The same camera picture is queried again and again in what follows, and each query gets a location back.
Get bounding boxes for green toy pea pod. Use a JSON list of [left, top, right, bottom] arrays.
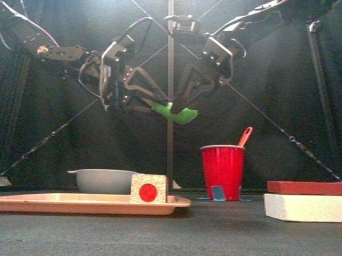
[[150, 101, 199, 126]]

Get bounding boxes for grey bowl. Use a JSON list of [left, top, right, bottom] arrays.
[[66, 168, 141, 195]]

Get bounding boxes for orange spoon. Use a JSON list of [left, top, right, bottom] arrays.
[[237, 126, 254, 148]]

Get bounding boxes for red plastic cup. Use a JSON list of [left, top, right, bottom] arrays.
[[199, 144, 248, 202]]

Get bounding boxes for white box with red circle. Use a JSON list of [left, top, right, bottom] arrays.
[[130, 173, 170, 205]]

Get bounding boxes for small blue toy piece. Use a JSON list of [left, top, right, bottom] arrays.
[[210, 185, 228, 202]]

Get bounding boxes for pink tray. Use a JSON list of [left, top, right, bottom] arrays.
[[0, 192, 193, 216]]

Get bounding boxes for red flat block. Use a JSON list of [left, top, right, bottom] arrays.
[[266, 180, 342, 197]]

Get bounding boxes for white block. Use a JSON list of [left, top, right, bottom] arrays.
[[264, 193, 342, 223]]

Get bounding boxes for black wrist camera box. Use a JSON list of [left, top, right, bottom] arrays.
[[165, 14, 203, 35]]

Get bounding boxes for black looped cable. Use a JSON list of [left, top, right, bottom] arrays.
[[117, 16, 170, 54]]

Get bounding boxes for vertical metal frame pole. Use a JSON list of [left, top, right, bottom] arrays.
[[166, 0, 177, 190]]

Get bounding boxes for diagonal brace wire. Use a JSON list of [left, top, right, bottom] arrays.
[[0, 0, 225, 177], [129, 0, 342, 183]]

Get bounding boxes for dark side frame post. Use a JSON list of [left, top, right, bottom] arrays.
[[306, 20, 340, 161]]

